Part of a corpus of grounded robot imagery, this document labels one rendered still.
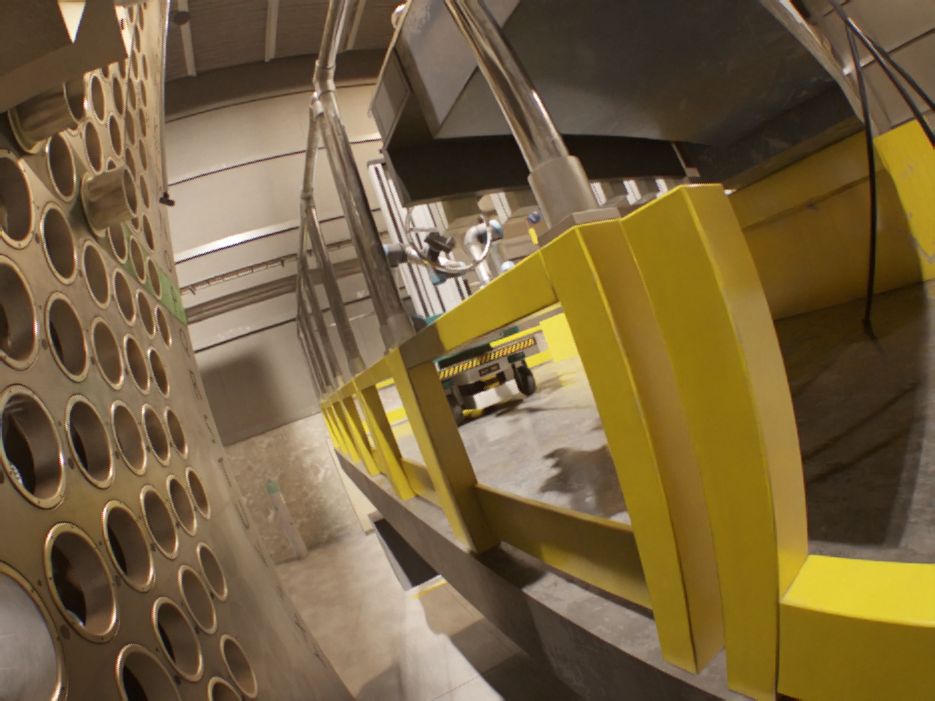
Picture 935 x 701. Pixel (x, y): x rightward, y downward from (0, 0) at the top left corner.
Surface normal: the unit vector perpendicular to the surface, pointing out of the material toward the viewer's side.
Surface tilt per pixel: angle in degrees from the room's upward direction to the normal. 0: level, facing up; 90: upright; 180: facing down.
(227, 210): 90
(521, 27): 180
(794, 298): 90
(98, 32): 180
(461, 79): 90
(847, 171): 90
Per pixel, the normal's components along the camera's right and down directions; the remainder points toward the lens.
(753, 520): -0.86, 0.30
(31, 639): 0.26, -0.45
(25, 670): 0.00, -0.81
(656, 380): 0.39, -0.16
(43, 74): 0.34, 0.94
